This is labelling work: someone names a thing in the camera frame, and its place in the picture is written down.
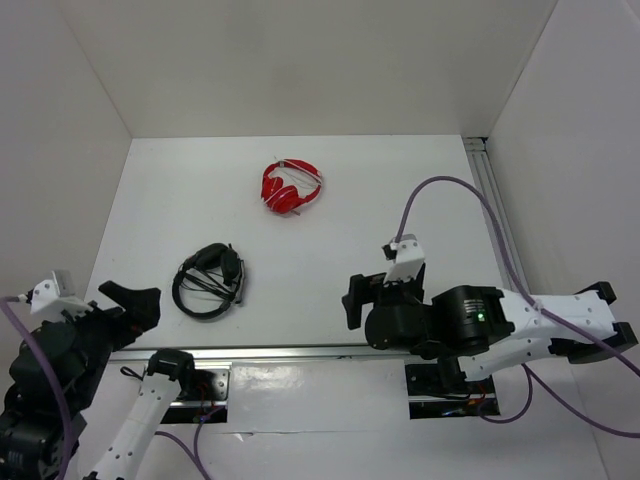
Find aluminium rail front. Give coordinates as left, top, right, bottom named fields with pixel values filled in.
left=107, top=342, right=416, bottom=365

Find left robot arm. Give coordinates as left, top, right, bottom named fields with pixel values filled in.
left=1, top=280, right=198, bottom=479

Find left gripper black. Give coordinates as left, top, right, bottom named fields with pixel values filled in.
left=50, top=277, right=161, bottom=405

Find black headset with cable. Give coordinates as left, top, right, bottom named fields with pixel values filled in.
left=171, top=242, right=246, bottom=323

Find aluminium rail right side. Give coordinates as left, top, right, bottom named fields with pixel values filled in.
left=462, top=137, right=528, bottom=287

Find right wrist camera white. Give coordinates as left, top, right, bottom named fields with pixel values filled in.
left=382, top=234, right=425, bottom=284

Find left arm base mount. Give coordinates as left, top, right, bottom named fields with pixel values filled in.
left=119, top=359, right=234, bottom=425

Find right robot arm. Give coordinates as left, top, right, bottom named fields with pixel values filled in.
left=341, top=269, right=638, bottom=392

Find aluminium rail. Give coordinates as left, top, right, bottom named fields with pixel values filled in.
left=462, top=137, right=528, bottom=287
left=107, top=342, right=416, bottom=365

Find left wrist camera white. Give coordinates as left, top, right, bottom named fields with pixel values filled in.
left=30, top=269, right=90, bottom=318

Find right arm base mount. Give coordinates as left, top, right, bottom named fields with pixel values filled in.
left=405, top=363, right=500, bottom=420

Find red headphones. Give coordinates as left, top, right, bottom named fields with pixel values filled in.
left=261, top=158, right=324, bottom=215

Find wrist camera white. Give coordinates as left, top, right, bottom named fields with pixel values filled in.
left=30, top=269, right=90, bottom=318
left=382, top=234, right=425, bottom=284

